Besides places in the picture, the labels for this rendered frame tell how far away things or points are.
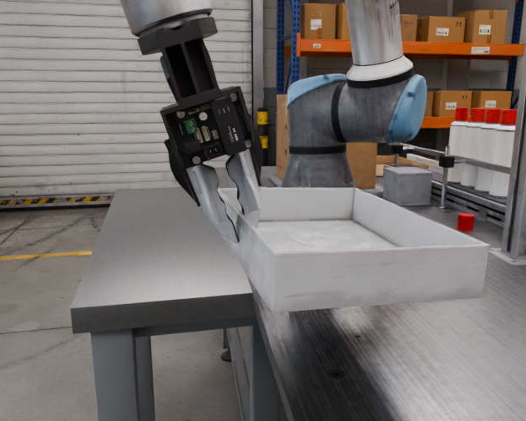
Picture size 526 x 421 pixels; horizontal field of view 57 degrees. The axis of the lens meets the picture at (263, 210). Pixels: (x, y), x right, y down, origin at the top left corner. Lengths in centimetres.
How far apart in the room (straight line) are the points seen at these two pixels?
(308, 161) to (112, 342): 48
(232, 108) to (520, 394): 39
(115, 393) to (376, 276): 51
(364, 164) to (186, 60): 107
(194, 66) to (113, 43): 470
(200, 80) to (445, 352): 40
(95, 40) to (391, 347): 476
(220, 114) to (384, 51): 50
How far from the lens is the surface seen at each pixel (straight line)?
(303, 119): 95
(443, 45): 520
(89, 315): 74
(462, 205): 135
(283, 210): 66
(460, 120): 143
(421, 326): 67
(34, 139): 525
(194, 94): 44
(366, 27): 87
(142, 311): 73
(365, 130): 90
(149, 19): 44
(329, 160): 95
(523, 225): 97
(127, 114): 511
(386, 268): 43
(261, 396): 111
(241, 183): 49
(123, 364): 79
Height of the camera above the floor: 112
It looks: 13 degrees down
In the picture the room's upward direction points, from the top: straight up
